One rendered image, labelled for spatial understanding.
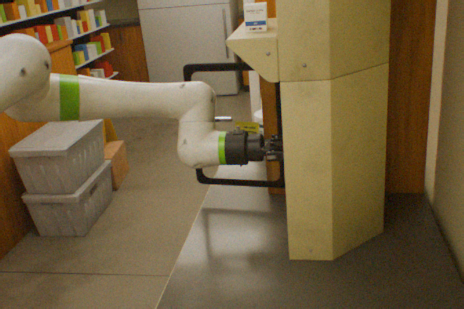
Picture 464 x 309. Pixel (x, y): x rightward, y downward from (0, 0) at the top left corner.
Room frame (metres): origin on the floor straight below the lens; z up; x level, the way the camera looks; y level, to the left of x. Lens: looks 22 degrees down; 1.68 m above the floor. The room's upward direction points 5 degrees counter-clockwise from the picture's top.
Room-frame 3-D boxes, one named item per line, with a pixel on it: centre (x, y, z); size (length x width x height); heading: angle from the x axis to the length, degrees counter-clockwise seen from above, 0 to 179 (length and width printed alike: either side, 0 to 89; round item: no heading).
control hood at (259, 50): (1.23, -0.09, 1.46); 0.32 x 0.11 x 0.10; 169
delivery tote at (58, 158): (3.17, 1.17, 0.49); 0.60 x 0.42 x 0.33; 169
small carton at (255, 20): (1.18, -0.08, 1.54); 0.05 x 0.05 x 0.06; 81
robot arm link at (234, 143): (1.22, -0.02, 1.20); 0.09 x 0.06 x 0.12; 169
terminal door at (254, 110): (1.42, -0.02, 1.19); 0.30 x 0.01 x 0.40; 71
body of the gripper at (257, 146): (1.21, -0.09, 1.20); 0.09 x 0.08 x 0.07; 79
